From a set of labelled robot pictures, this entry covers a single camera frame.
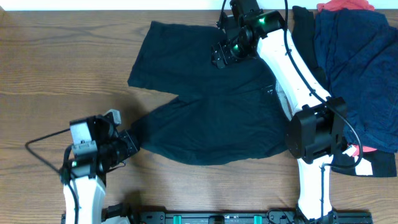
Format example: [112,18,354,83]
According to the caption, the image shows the black shorts with white waistband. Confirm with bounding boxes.
[127,21,287,166]

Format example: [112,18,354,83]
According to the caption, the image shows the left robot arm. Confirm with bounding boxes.
[60,128,139,224]

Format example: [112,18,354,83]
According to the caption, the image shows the red garment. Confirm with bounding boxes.
[317,0,375,12]

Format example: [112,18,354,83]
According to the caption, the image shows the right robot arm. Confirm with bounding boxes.
[211,9,346,223]

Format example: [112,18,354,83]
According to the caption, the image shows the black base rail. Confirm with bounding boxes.
[60,203,373,224]

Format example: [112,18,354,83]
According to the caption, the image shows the navy blue garment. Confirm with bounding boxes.
[314,9,397,153]

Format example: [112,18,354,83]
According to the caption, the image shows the black garment under pile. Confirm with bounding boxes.
[292,6,397,177]

